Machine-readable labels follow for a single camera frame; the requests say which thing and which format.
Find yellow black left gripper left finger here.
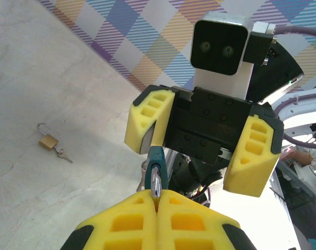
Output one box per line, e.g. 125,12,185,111
60,189,159,250

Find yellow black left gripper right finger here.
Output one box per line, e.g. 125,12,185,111
156,189,256,250

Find blue padlock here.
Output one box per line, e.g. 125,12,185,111
144,145,169,205

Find person's hand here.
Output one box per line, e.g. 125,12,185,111
285,150,316,165

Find small silver keys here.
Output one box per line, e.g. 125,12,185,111
54,147,74,164

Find brass padlock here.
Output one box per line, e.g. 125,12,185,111
37,122,59,151

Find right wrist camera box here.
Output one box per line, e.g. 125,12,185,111
189,12,254,100

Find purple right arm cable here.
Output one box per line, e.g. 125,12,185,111
272,25,316,149

